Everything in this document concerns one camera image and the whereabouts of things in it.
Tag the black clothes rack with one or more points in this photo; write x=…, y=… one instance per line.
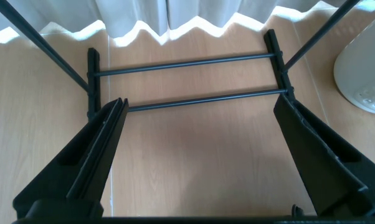
x=94, y=77

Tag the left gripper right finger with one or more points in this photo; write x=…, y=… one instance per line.
x=324, y=186

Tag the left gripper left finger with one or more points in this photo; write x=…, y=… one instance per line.
x=44, y=193

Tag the white laundry basket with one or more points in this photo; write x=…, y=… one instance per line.
x=365, y=68

